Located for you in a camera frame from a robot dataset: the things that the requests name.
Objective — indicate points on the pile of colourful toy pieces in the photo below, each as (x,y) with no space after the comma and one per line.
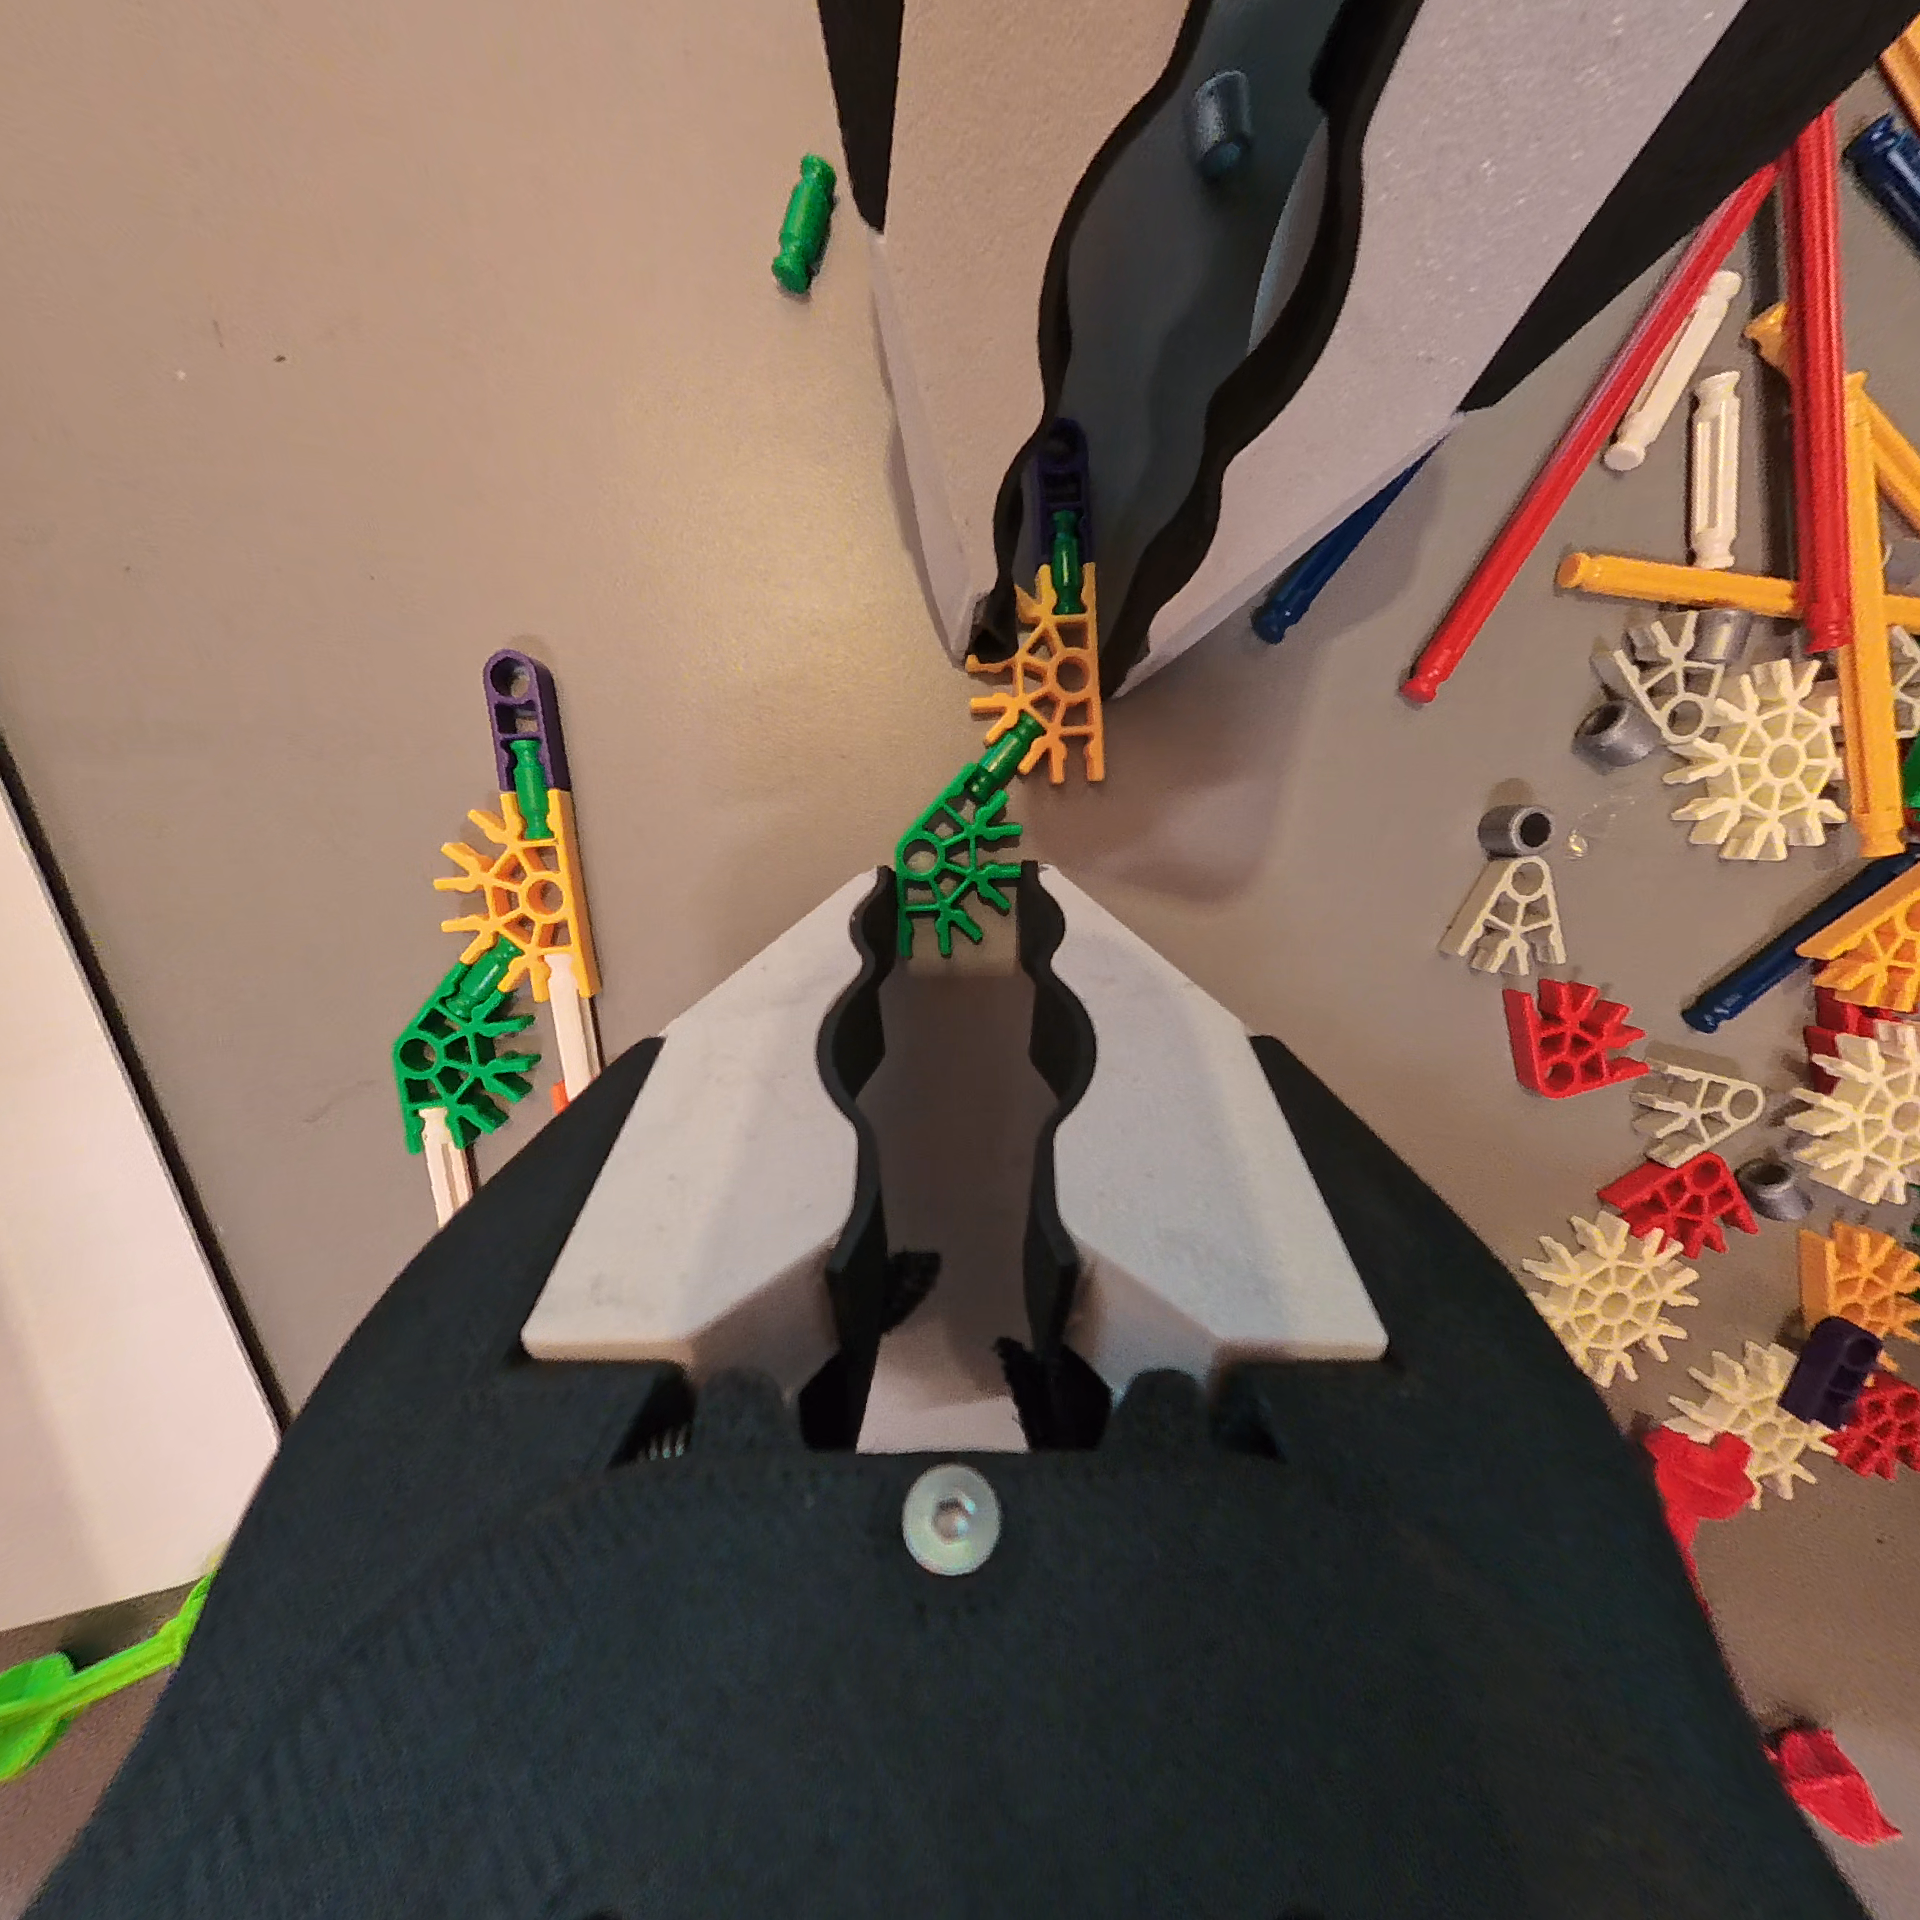
(1779,757)

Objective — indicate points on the short green rod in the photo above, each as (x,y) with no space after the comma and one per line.
(1066,564)
(1009,757)
(805,224)

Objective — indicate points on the small clear plastic bit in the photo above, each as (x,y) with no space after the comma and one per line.
(1589,832)

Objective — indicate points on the purple clip connector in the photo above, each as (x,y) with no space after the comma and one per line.
(1061,464)

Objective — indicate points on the dark blue rod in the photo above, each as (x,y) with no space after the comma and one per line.
(1335,564)

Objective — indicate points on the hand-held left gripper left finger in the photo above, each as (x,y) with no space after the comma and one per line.
(675,1201)

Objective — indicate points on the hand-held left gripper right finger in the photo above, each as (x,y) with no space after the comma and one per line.
(1214,1201)

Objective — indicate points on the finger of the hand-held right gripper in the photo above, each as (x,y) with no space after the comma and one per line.
(1440,270)
(974,224)

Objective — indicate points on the green fan connector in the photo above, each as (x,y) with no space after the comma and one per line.
(938,825)

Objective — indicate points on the red double-ended connector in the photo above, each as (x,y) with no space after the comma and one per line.
(1695,1485)
(1830,1786)

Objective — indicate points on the assembled multicolour toy model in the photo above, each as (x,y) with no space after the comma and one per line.
(533,902)

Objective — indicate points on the bright green plastic piece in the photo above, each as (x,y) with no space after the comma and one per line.
(90,1680)

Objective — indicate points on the yellow half-circle connector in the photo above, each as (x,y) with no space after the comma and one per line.
(1094,692)

